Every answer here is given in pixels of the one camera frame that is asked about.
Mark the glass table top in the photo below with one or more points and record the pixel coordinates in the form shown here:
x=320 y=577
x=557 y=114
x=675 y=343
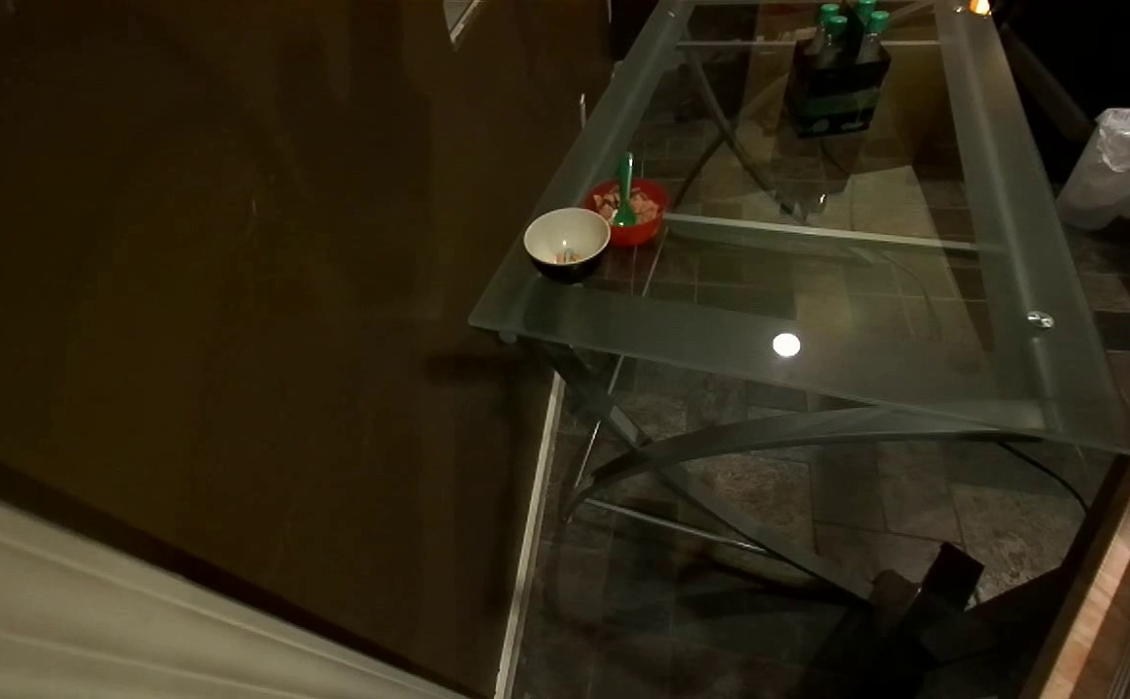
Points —
x=914 y=264

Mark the curved metal table frame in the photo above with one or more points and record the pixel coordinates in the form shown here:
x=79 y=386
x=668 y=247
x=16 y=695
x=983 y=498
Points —
x=816 y=489

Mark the white ceramic bowl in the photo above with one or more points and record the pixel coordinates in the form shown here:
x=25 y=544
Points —
x=564 y=241

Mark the white plastic trash bag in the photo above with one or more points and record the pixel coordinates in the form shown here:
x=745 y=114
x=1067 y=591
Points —
x=1099 y=180

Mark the red bowl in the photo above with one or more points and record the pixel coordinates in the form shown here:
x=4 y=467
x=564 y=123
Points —
x=650 y=211

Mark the green spoon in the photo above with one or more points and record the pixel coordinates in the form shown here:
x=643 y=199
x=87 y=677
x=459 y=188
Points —
x=627 y=173

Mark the white panel lower left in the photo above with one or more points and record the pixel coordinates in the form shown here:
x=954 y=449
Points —
x=95 y=621

